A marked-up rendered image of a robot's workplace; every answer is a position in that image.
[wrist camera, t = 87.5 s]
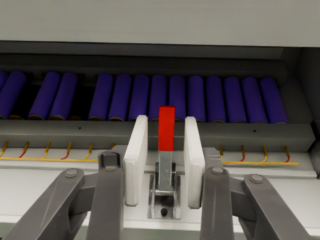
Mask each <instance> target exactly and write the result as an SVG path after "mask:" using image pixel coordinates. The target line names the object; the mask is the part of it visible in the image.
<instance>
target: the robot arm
mask: <svg viewBox="0 0 320 240"><path fill-rule="evenodd" d="M147 152H148V117H146V115H139V116H138V117H137V120H136V123H135V126H134V129H133V132H132V135H131V138H130V141H129V144H128V145H116V146H115V147H113V148H112V149H111V150H106V151H103V152H101V153H100V154H99V155H98V164H99V171H98V172H97V173H94V174H88V175H84V171H83V170H81V169H78V168H70V169H67V170H64V171H63V172H61V173H60V174H59V175H58V176H57V177H56V179H55V180H54V181H53V182H52V183H51V184H50V185H49V186H48V187H47V188H46V190H45V191H44V192H43V193H42V194H41V195H40V196H39V198H38V199H37V200H36V201H35V202H34V203H33V204H32V206H31V207H30V208H29V209H28V210H27V211H26V212H25V214H24V215H23V216H22V217H21V218H20V219H19V220H18V222H17V223H16V224H15V225H14V226H13V227H12V228H11V230H10V231H9V232H8V233H7V234H6V235H5V236H4V238H3V239H2V240H74V238H75V236H76V234H77V233H78V231H79V229H80V227H81V225H82V224H83V222H84V220H85V219H86V217H87V214H88V211H91V212H90V219H89V224H88V230H87V235H86V240H123V218H124V205H126V206H129V207H136V205H138V203H139V197H140V190H141V184H142V179H143V173H144V168H145V162H146V157H147ZM183 153H184V165H185V177H186V189H187V201H188V207H189V208H190V209H200V208H201V207H202V212H201V225H200V240H234V229H233V217H232V216H235V217H238V220H239V223H240V225H241V228H242V230H243V232H244V234H245V236H246V238H247V240H313V239H312V237H311V236H310V235H309V234H308V232H307V231H306V230H305V228H304V227H303V225H302V224H301V223H300V221H299V220H298V219H297V217H296V216H295V215H294V213H293V212H292V211H291V209H290V208H289V207H288V205H287V204H286V202H285V201H284V200H283V198H282V197H281V196H280V194H279V193H278V192H277V191H276V189H275V188H274V187H273V185H272V184H271V182H270V181H269V180H268V179H267V178H266V177H264V176H262V175H259V174H248V175H246V176H245V177H244V179H243V180H240V179H236V178H233V177H231V176H230V174H229V172H228V171H227V170H226V169H225V168H224V167H223V164H222V161H221V158H220V154H219V152H218V151H217V150H216V149H215V148H205V147H201V142H200V137H199V132H198V128H197V123H196V119H195V118H194V117H189V116H187V117H186V118H185V131H184V149H183Z"/></svg>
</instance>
